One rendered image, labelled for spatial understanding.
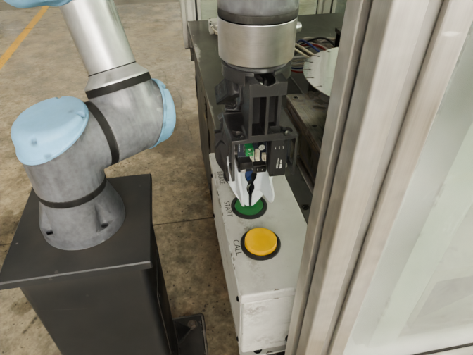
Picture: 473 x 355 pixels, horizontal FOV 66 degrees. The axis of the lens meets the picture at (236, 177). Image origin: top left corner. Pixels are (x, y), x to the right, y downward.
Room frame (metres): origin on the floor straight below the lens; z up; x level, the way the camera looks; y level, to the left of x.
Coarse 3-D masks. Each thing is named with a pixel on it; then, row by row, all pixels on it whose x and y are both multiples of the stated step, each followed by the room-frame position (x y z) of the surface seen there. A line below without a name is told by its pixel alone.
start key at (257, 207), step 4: (236, 200) 0.38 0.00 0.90; (260, 200) 0.38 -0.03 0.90; (236, 204) 0.37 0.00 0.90; (240, 204) 0.37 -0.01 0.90; (244, 204) 0.37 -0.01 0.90; (256, 204) 0.37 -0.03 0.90; (260, 204) 0.37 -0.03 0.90; (236, 208) 0.37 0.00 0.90; (240, 208) 0.37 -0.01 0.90; (244, 208) 0.37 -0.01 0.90; (248, 208) 0.37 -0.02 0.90; (252, 208) 0.37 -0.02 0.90; (256, 208) 0.37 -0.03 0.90; (260, 208) 0.37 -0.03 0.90; (240, 212) 0.36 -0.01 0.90; (244, 212) 0.36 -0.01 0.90; (248, 212) 0.36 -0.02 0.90; (252, 212) 0.36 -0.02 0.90; (256, 212) 0.36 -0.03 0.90
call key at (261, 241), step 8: (248, 232) 0.32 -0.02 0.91; (256, 232) 0.32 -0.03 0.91; (264, 232) 0.32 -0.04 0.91; (272, 232) 0.32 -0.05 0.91; (248, 240) 0.30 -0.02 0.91; (256, 240) 0.30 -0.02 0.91; (264, 240) 0.30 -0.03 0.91; (272, 240) 0.30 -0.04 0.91; (248, 248) 0.29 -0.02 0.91; (256, 248) 0.29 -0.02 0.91; (264, 248) 0.29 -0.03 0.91; (272, 248) 0.29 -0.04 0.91
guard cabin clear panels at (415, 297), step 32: (448, 96) 0.20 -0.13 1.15; (448, 128) 0.20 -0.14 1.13; (448, 160) 0.20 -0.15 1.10; (416, 192) 0.20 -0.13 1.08; (448, 192) 0.21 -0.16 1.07; (416, 224) 0.20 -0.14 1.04; (448, 224) 0.21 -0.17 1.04; (384, 256) 0.20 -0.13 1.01; (416, 256) 0.21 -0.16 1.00; (448, 256) 0.21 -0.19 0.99; (384, 288) 0.20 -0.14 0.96; (416, 288) 0.21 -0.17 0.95; (448, 288) 0.22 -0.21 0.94; (384, 320) 0.20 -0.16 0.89; (416, 320) 0.21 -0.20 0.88; (448, 320) 0.22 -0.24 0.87; (352, 352) 0.20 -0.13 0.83; (384, 352) 0.21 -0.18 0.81; (416, 352) 0.22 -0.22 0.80
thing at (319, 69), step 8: (336, 48) 0.85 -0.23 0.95; (312, 56) 0.80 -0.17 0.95; (320, 56) 0.80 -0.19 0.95; (328, 56) 0.80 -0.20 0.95; (336, 56) 0.80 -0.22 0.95; (304, 64) 0.75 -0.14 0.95; (312, 64) 0.75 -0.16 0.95; (320, 64) 0.75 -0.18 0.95; (328, 64) 0.75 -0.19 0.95; (304, 72) 0.71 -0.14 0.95; (312, 72) 0.71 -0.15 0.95; (320, 72) 0.71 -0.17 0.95; (328, 72) 0.71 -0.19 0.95; (312, 80) 0.67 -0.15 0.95; (320, 80) 0.67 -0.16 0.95; (328, 80) 0.67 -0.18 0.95; (320, 88) 0.64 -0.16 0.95; (328, 88) 0.64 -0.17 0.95; (328, 96) 0.61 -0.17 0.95
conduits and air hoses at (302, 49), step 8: (208, 24) 1.62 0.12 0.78; (216, 24) 1.58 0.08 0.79; (216, 32) 1.58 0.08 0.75; (304, 40) 0.97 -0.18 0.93; (312, 40) 0.99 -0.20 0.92; (320, 40) 1.03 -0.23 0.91; (328, 40) 0.97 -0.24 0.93; (296, 48) 0.99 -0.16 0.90; (304, 48) 0.96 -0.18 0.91; (320, 48) 0.96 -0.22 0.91; (328, 48) 0.97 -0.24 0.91; (296, 56) 1.16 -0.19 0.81; (304, 56) 1.13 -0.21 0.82; (296, 64) 1.17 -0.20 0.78; (296, 72) 1.15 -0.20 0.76
